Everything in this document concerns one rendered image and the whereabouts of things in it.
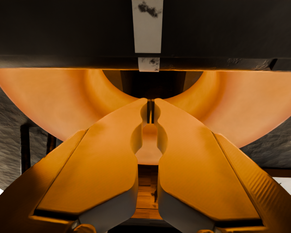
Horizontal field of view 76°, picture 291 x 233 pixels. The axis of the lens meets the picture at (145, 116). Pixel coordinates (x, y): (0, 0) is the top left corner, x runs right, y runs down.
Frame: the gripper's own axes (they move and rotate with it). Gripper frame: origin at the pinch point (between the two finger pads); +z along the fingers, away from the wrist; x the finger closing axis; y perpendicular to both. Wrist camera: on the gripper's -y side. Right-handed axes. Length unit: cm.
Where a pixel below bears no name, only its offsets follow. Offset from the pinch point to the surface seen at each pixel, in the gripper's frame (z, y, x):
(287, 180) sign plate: 17.3, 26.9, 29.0
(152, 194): 2.3, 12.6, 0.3
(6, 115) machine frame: 8.0, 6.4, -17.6
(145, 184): 3.4, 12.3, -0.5
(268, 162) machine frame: 18.2, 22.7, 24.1
